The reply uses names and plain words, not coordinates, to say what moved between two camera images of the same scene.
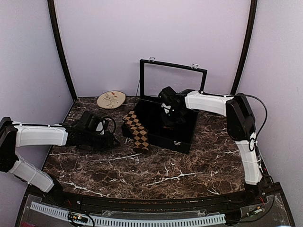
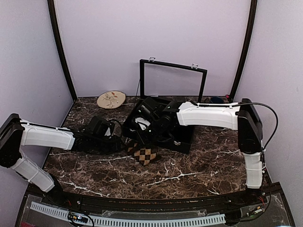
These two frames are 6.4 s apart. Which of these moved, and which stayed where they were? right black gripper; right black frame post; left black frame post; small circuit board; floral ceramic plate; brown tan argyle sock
Moved: brown tan argyle sock; right black gripper
Stayed: right black frame post; floral ceramic plate; left black frame post; small circuit board
